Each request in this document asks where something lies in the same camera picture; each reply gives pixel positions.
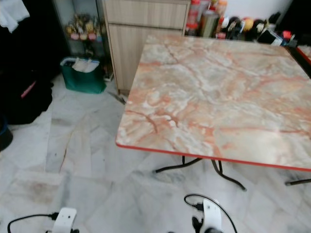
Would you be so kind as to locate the black round bin blue rim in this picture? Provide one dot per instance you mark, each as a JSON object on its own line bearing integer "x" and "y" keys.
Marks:
{"x": 5, "y": 138}

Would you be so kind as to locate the green storage bag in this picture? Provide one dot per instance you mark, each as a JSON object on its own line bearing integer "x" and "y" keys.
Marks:
{"x": 82, "y": 82}

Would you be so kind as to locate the light wooden drawer cabinet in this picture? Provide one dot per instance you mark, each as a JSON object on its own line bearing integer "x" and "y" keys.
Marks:
{"x": 141, "y": 48}

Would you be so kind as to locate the white crumpled plastic bag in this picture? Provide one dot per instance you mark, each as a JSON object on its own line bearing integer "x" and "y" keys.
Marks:
{"x": 85, "y": 65}

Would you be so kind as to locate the white and black box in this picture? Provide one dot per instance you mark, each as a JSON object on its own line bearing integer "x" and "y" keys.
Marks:
{"x": 270, "y": 37}

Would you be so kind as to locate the black plush toy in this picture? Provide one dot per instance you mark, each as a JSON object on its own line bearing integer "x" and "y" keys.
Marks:
{"x": 232, "y": 26}
{"x": 261, "y": 26}

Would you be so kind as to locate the stainless steel canister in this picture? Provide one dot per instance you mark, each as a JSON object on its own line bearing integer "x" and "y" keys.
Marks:
{"x": 209, "y": 23}

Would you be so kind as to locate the yellow plush toy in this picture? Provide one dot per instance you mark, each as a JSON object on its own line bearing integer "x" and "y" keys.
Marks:
{"x": 248, "y": 23}

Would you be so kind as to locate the small red container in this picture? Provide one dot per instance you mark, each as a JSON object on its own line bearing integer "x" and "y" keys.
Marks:
{"x": 287, "y": 35}

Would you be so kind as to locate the red lidded clear jar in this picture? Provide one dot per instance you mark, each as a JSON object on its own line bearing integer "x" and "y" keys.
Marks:
{"x": 194, "y": 12}

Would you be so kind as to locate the glass display shelf with figurines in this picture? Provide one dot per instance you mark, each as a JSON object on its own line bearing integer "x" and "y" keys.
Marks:
{"x": 85, "y": 41}

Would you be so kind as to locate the white hanging cloth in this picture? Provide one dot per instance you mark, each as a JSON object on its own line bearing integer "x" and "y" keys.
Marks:
{"x": 12, "y": 14}

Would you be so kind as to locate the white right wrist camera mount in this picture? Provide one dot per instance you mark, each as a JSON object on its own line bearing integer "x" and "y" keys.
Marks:
{"x": 212, "y": 218}

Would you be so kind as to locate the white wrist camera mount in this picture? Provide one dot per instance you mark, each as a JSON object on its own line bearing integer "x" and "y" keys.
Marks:
{"x": 212, "y": 218}
{"x": 65, "y": 221}

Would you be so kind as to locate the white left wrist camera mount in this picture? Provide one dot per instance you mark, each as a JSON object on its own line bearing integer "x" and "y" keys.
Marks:
{"x": 65, "y": 221}

